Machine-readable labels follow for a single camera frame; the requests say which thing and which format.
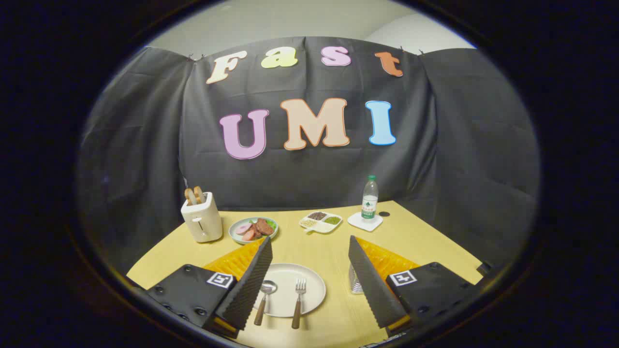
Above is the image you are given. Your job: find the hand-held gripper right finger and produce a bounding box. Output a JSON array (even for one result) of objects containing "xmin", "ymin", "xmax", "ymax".
[{"xmin": 348, "ymin": 235, "xmax": 484, "ymax": 338}]

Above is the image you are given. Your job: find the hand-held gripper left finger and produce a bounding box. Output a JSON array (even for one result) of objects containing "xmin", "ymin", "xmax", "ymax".
[{"xmin": 145, "ymin": 235, "xmax": 274, "ymax": 339}]

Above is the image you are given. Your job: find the clear drinking glass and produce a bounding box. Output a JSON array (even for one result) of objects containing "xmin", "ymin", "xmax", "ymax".
[{"xmin": 348, "ymin": 263, "xmax": 364, "ymax": 295}]

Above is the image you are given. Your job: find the white round dinner plate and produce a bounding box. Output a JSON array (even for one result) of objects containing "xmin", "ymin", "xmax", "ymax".
[{"xmin": 253, "ymin": 263, "xmax": 326, "ymax": 318}]

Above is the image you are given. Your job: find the pale green food plate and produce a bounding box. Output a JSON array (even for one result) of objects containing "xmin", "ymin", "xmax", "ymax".
[{"xmin": 228, "ymin": 217, "xmax": 279, "ymax": 245}]

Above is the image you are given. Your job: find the white square coaster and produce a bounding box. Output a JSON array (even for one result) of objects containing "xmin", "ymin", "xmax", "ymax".
[{"xmin": 347, "ymin": 212, "xmax": 383, "ymax": 232}]

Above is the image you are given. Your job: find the white divided dish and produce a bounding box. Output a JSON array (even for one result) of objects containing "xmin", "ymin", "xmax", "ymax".
[{"xmin": 298, "ymin": 211, "xmax": 343, "ymax": 234}]

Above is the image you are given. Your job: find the white toaster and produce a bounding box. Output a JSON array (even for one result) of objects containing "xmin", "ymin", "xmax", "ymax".
[{"xmin": 181, "ymin": 192, "xmax": 223, "ymax": 243}]

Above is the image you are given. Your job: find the clear plastic water bottle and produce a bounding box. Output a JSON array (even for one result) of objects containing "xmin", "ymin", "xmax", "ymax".
[{"xmin": 361, "ymin": 175, "xmax": 379, "ymax": 219}]

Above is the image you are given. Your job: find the black backdrop cloth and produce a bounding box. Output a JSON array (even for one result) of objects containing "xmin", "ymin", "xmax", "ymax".
[{"xmin": 77, "ymin": 36, "xmax": 540, "ymax": 276}]

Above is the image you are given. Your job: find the wooden handled spoon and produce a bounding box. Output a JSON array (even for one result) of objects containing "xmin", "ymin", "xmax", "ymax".
[{"xmin": 254, "ymin": 280, "xmax": 278, "ymax": 326}]

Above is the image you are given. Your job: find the wooden handled fork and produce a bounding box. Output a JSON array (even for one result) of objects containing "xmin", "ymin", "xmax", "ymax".
[{"xmin": 291, "ymin": 278, "xmax": 307, "ymax": 330}]

